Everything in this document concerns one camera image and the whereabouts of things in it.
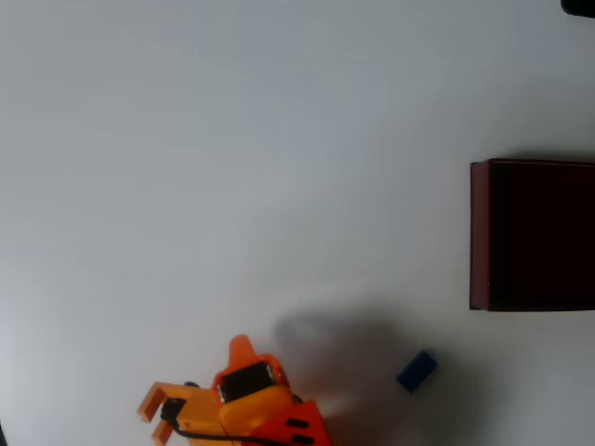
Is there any small blue block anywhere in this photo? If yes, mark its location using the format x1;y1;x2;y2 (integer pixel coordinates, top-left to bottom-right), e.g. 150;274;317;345
395;349;439;394

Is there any dark red box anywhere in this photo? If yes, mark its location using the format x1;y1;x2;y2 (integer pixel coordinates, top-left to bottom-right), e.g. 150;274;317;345
469;157;595;313

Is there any black corner object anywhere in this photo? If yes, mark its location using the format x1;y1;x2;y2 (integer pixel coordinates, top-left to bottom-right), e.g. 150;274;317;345
560;0;595;20

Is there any black camera module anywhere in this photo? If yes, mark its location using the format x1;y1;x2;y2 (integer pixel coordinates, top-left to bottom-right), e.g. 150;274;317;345
160;398;186;423

